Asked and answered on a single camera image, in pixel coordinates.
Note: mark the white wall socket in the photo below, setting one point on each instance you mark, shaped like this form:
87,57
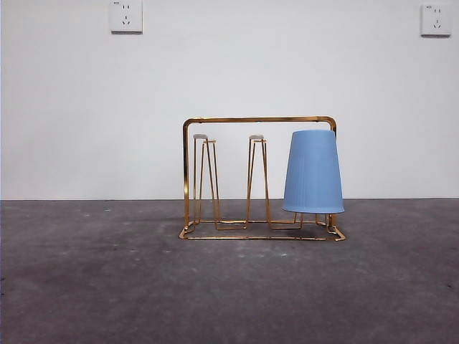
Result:
435,19
125,16

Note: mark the blue ribbed cup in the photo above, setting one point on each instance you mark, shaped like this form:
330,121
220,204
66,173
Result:
312,172

